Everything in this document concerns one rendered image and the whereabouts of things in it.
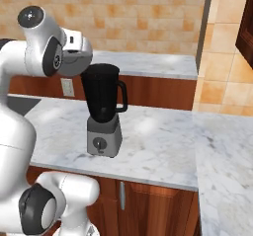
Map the black and grey blender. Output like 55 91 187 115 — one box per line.
80 62 129 159

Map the brown wooden counter back panel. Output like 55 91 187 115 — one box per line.
7 74 198 112

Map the dark grey sink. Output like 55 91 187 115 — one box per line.
6 96 42 117

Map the white wall socket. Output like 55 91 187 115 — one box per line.
60 77 76 99

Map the silver cupboard door handle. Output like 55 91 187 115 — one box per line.
119 181 127 211

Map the dark brown wall cupboard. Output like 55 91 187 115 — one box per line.
234 0 253 70

